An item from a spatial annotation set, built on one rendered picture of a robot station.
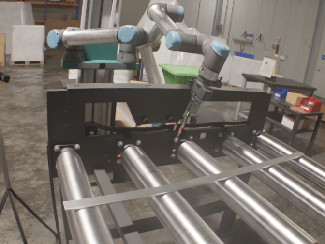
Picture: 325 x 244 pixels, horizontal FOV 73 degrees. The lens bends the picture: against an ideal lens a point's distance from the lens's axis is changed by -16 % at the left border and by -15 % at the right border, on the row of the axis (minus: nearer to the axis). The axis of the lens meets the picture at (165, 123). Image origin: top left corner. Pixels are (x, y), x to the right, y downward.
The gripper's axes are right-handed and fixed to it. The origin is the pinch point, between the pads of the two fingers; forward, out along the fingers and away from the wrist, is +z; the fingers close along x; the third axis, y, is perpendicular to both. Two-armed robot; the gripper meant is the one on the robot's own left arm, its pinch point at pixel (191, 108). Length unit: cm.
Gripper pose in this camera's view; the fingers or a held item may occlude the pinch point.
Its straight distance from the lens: 122.4
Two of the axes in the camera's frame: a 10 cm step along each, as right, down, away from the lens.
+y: -8.6, -0.8, -5.1
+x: 3.7, 6.0, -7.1
